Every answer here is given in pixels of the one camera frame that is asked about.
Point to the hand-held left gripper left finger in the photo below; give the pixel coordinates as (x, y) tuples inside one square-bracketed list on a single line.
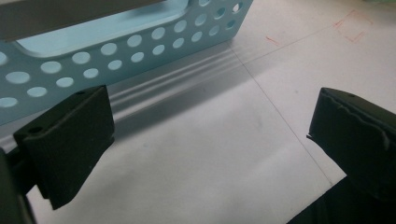
[(68, 140)]

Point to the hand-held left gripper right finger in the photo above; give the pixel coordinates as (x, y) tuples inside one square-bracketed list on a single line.
[(358, 140)]

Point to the light blue perforated plastic basket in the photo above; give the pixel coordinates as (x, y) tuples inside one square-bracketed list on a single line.
[(146, 43)]

